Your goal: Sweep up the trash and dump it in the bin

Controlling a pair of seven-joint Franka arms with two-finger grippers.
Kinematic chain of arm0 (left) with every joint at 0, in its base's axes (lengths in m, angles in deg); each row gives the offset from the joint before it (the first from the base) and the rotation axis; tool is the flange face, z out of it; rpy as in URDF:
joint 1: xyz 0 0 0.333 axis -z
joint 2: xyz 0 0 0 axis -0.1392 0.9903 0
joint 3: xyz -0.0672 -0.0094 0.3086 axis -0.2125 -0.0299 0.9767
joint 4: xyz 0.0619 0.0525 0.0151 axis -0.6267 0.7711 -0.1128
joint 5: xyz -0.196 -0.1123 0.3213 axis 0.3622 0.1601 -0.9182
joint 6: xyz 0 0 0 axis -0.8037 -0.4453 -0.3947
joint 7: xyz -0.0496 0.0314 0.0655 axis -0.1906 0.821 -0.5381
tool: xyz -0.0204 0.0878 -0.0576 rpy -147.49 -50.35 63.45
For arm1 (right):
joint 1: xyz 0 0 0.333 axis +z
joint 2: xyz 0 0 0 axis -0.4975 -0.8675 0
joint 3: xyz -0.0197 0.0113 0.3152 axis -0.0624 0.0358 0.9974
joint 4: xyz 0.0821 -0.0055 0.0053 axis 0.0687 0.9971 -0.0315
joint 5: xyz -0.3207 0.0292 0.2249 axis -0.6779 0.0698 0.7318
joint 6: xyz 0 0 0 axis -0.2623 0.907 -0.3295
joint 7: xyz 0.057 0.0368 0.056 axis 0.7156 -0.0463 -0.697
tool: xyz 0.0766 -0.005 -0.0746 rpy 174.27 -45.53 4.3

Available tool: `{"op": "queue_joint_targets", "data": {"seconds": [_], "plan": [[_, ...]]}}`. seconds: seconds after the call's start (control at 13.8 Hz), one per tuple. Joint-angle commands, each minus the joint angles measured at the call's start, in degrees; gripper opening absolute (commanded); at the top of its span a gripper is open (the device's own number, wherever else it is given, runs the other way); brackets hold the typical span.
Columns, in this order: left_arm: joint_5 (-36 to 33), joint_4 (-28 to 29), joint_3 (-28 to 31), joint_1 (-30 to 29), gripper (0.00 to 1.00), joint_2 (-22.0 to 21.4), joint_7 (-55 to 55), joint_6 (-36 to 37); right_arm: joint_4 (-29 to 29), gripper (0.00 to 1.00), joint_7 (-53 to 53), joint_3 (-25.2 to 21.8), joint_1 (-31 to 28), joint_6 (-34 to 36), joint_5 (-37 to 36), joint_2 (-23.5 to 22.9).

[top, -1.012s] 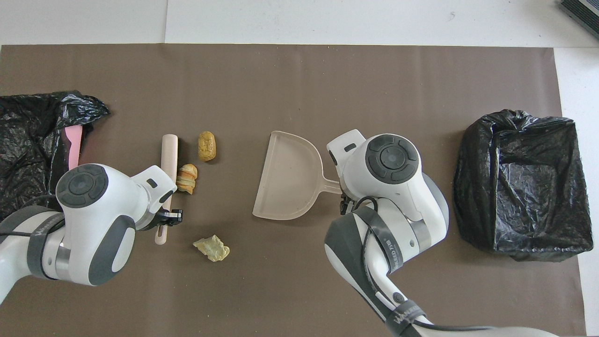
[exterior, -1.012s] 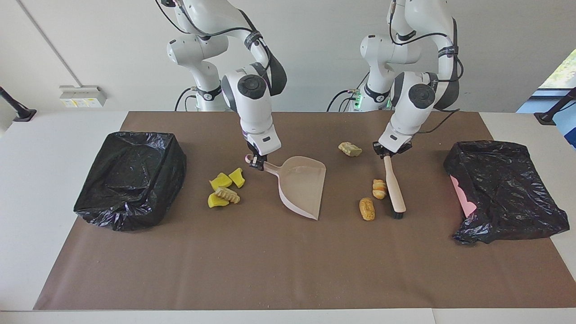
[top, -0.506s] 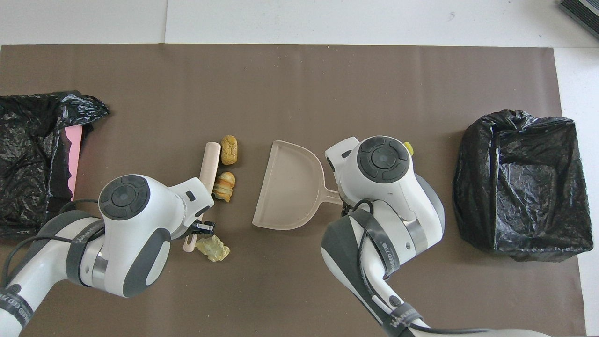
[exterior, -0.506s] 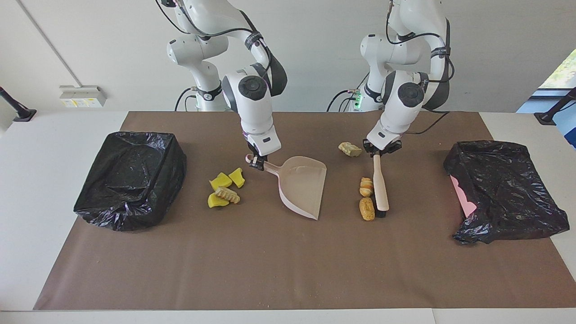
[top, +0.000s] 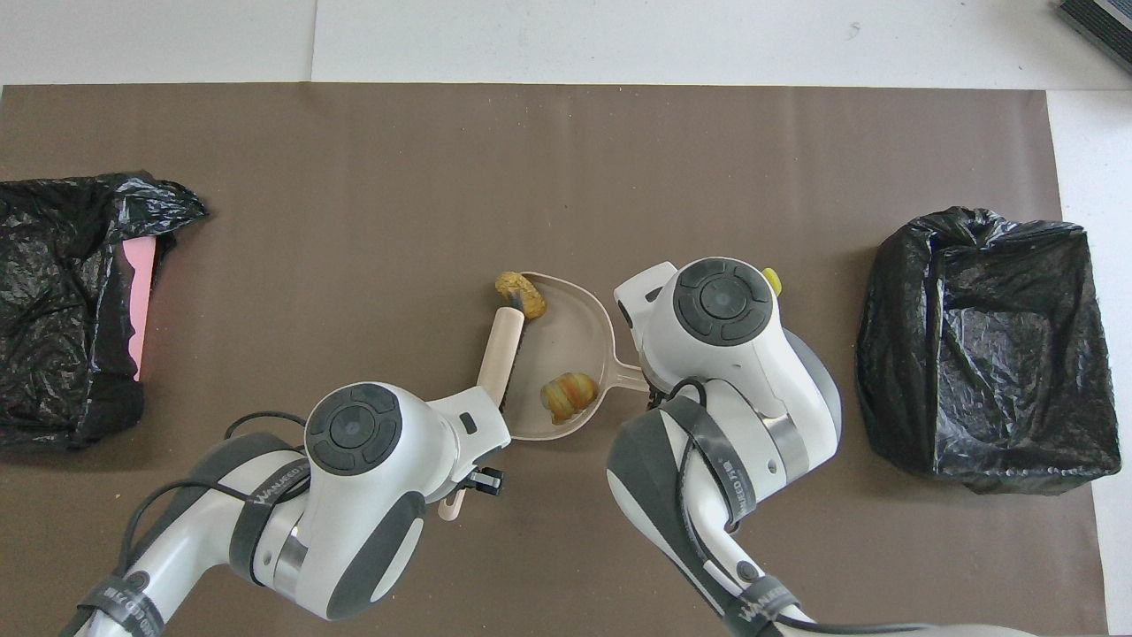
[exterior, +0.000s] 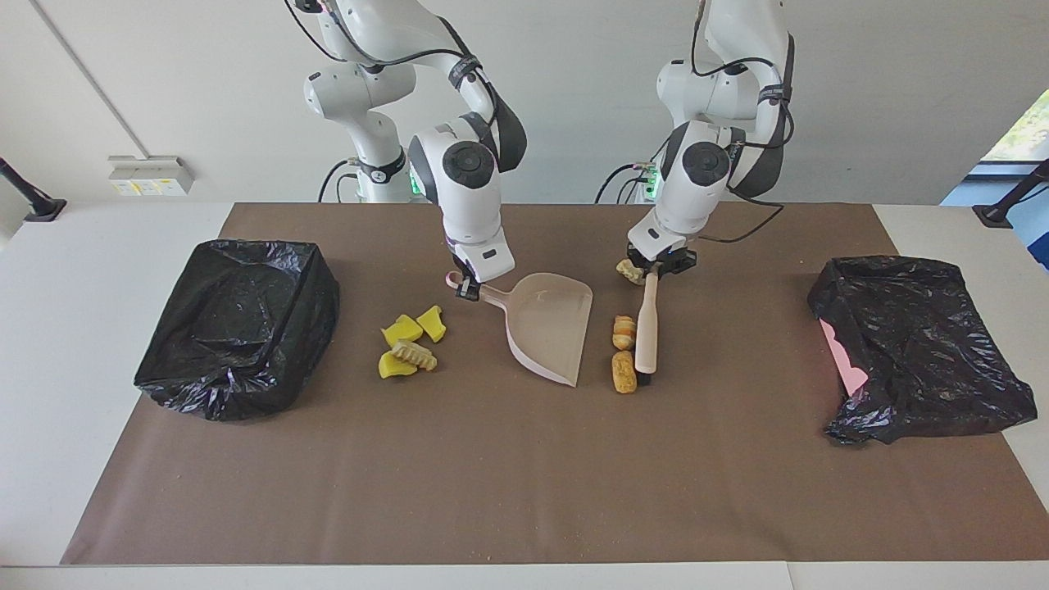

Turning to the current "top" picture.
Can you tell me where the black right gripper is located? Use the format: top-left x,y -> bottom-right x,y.
467,372 -> 673,495

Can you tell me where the toy croissant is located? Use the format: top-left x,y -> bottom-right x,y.
539,372 -> 600,424

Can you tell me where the beige hand brush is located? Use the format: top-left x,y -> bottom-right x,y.
440,305 -> 532,521

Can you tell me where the pale pink dustpan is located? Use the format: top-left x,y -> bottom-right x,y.
504,271 -> 651,441

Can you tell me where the brown toy bread loaf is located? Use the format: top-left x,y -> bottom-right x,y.
494,271 -> 547,320

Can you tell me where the pink plastic bin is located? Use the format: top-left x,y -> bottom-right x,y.
121,235 -> 158,383

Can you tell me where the crumpled black trash bag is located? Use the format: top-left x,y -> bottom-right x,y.
0,171 -> 210,450

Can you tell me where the black bag covered bin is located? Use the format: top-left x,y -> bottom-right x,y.
854,207 -> 1122,496

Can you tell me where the brown table mat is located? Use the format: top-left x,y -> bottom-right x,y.
0,83 -> 1108,637

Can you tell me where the dark ribbed object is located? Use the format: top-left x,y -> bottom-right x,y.
1055,0 -> 1132,73

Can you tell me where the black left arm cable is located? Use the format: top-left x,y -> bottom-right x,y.
119,411 -> 310,576

